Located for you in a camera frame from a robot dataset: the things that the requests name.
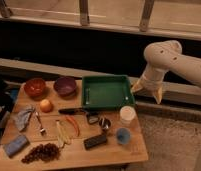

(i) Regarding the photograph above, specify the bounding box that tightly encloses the metal spoon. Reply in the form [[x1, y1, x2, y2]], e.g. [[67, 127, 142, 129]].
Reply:
[[35, 111, 46, 136]]

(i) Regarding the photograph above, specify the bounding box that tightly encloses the bunch of dark grapes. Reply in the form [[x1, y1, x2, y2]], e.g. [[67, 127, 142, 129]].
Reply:
[[21, 143, 60, 164]]

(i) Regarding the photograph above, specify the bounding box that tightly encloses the green plastic tray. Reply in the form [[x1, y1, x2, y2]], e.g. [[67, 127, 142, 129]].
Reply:
[[81, 75, 135, 110]]

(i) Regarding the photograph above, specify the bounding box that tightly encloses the blue sponge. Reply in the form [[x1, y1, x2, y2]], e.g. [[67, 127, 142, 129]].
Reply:
[[3, 135, 29, 157]]

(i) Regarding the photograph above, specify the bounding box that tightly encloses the red bowl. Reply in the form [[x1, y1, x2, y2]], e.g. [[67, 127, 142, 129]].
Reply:
[[24, 78, 46, 97]]

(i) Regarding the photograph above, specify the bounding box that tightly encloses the blue plastic cup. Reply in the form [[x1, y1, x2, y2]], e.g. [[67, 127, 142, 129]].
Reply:
[[116, 128, 131, 145]]

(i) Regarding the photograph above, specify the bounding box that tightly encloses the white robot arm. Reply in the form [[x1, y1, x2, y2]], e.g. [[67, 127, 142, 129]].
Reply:
[[131, 40, 201, 104]]

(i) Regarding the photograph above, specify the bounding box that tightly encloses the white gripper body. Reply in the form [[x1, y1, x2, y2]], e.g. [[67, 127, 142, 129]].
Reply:
[[139, 65, 167, 92]]

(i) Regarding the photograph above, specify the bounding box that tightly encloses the black rectangular block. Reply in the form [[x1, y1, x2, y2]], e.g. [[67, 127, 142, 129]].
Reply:
[[84, 134, 107, 150]]

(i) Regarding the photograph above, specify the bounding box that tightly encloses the yellow banana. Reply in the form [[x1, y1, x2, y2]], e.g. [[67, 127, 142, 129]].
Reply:
[[56, 120, 71, 148]]

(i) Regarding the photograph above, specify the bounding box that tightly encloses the white plastic cup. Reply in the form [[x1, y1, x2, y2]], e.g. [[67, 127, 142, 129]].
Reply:
[[120, 106, 136, 125]]

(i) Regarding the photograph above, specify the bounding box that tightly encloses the purple bowl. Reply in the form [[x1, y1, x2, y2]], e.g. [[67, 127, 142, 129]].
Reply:
[[53, 76, 77, 96]]

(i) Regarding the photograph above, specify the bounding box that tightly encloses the grey crumpled cloth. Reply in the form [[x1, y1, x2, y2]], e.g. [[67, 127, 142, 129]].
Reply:
[[13, 106, 35, 131]]

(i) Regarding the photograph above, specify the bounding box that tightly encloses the orange apple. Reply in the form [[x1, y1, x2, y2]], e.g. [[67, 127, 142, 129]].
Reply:
[[39, 99, 53, 113]]

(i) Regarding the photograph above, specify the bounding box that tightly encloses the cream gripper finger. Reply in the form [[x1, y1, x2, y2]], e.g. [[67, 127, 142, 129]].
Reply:
[[153, 90, 162, 104], [131, 82, 143, 93]]

